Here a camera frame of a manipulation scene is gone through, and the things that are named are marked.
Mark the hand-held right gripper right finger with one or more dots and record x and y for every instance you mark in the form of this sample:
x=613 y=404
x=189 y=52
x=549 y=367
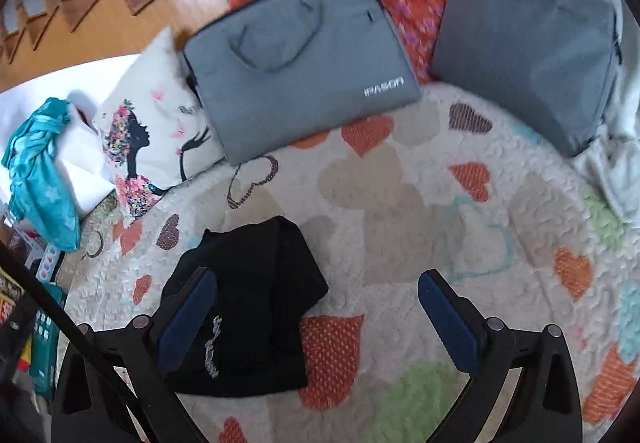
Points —
x=450 y=323

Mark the wooden staircase railing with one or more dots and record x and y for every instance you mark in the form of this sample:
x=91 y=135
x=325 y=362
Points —
x=150 y=8

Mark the plain grey laptop bag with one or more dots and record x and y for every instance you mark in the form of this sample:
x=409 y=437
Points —
x=525 y=53

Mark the yellow box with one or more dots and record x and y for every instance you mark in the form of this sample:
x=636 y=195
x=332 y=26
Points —
x=10 y=298

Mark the white pillow silhouette print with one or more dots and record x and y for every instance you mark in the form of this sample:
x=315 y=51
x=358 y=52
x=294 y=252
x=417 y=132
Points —
x=150 y=88

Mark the teal box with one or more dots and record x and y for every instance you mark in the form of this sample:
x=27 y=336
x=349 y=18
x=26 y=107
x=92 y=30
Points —
x=47 y=348

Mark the teal cloth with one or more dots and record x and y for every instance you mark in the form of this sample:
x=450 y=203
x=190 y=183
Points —
x=40 y=183

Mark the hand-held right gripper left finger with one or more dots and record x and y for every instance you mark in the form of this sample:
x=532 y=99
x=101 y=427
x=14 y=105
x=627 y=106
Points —
x=187 y=318

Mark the grey laptop bag white print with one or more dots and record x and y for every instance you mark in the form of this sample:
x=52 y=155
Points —
x=300 y=88

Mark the white box coloured dots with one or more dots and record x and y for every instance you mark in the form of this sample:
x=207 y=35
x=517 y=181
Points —
x=49 y=263

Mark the heart print quilted blanket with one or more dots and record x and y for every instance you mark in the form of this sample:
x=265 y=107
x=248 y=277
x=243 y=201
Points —
x=400 y=203

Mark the black pants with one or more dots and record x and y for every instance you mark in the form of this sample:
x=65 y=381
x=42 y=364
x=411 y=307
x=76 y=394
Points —
x=260 y=283

